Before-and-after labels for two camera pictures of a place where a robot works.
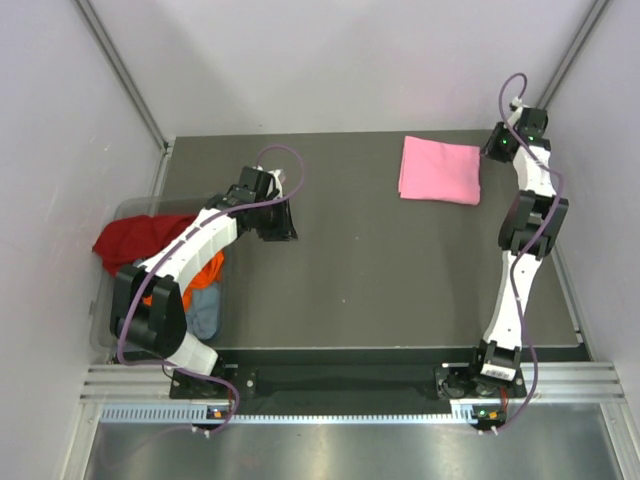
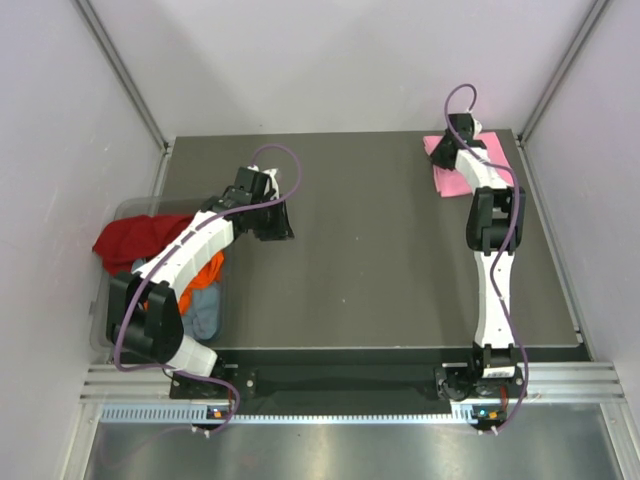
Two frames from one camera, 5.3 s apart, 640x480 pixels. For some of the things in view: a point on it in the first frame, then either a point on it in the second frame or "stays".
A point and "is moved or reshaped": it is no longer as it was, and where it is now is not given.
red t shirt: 126,241 stays
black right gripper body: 498,143 -> 438,155
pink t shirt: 440,171 is moved or reshaped
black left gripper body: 272,222 stays
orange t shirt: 208,276 stays
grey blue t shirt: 204,315 stays
